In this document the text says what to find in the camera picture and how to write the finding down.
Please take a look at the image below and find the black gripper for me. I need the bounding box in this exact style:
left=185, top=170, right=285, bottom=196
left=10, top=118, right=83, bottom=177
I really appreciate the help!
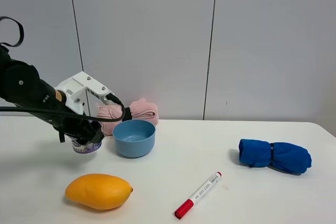
left=47, top=115, right=104, bottom=145

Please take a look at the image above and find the purple lidded air freshener can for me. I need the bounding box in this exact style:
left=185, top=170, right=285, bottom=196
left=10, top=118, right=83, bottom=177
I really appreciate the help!
left=70, top=137, right=102, bottom=154

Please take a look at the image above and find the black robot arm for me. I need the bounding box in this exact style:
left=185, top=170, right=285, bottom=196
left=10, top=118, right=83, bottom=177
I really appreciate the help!
left=1, top=46, right=104, bottom=145

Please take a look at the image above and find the blue plastic bowl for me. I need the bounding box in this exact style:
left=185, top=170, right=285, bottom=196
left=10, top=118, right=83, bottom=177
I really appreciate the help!
left=112, top=120, right=156, bottom=158

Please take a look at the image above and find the yellow mango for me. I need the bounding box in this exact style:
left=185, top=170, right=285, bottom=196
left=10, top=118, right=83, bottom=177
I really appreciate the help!
left=65, top=174, right=133, bottom=211

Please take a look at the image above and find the pink rolled towel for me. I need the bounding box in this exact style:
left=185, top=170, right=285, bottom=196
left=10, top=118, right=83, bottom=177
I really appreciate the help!
left=96, top=99, right=159, bottom=136

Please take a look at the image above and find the red white marker pen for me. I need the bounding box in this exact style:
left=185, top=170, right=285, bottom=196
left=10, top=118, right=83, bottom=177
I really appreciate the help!
left=174, top=172, right=222, bottom=219

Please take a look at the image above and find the blue rolled cloth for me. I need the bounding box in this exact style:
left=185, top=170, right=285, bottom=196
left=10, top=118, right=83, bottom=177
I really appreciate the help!
left=238, top=139, right=312, bottom=174

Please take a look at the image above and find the black cable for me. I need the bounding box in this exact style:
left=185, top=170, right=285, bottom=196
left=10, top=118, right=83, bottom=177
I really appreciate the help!
left=0, top=94, right=126, bottom=123

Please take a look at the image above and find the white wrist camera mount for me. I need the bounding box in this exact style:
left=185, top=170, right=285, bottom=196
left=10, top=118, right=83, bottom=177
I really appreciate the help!
left=55, top=71, right=113, bottom=115

